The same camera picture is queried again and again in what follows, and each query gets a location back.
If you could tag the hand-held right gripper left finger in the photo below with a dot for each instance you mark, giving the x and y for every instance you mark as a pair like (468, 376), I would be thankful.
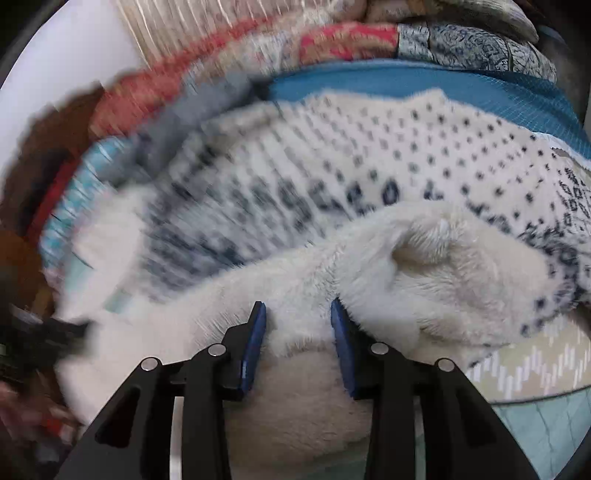
(253, 350)

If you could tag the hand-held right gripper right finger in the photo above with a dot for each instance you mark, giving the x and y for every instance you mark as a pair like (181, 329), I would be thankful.
(344, 355)

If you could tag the white black-spotted fleece blanket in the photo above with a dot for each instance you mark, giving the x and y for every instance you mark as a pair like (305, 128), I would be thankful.
(369, 161)

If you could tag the beige and teal patterned bedsheet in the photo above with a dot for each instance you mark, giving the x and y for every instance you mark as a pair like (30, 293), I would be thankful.
(531, 369)

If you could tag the brown wooden furniture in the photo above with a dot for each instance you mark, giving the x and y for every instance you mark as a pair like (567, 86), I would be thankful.
(51, 138)

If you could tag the grey jacket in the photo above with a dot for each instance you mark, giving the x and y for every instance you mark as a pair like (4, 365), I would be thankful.
(203, 106)

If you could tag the red patterned pillow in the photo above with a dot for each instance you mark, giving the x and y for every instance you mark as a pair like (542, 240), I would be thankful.
(138, 92)

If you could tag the blue blanket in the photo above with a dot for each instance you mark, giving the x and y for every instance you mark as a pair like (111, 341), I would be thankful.
(392, 81)

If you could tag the beige striped curtain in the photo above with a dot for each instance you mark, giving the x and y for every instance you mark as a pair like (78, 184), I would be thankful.
(184, 27)

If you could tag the grey paisley quilt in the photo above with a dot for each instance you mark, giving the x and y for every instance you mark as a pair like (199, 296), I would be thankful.
(475, 48)

